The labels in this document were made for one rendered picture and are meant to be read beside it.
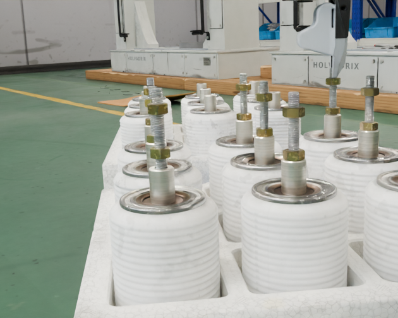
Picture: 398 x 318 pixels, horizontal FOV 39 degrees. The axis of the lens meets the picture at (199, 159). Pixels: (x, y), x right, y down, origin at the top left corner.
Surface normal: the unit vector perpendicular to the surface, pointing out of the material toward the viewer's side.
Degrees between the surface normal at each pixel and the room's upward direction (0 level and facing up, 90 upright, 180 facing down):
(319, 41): 90
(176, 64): 90
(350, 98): 90
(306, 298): 0
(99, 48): 90
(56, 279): 0
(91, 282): 0
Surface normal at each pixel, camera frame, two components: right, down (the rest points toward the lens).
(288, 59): -0.83, 0.15
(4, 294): -0.04, -0.97
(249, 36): 0.57, 0.16
